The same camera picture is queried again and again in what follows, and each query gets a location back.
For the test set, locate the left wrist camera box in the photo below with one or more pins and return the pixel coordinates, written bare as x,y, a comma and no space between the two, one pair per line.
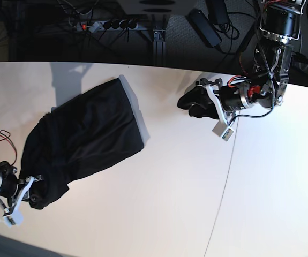
223,131

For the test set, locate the black T-shirt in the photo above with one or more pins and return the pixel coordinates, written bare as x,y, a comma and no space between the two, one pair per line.
88,134

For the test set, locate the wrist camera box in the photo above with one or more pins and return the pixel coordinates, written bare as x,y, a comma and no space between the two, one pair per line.
12,217
223,131

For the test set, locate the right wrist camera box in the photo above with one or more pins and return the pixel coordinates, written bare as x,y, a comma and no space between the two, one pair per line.
12,217

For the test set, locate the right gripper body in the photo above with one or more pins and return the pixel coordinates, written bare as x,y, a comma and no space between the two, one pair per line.
12,189

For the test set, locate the aluminium frame post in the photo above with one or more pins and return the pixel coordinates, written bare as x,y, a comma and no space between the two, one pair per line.
156,25

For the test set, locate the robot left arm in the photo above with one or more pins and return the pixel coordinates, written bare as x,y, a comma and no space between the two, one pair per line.
280,23

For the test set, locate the grey power strip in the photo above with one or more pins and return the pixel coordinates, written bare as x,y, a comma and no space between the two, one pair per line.
94,26

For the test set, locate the black adapter box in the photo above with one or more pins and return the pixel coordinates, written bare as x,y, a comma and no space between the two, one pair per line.
217,12

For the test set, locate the black power brick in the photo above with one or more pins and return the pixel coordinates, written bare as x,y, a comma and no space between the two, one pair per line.
203,28

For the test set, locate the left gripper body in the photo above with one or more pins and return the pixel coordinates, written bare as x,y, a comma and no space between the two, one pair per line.
240,93

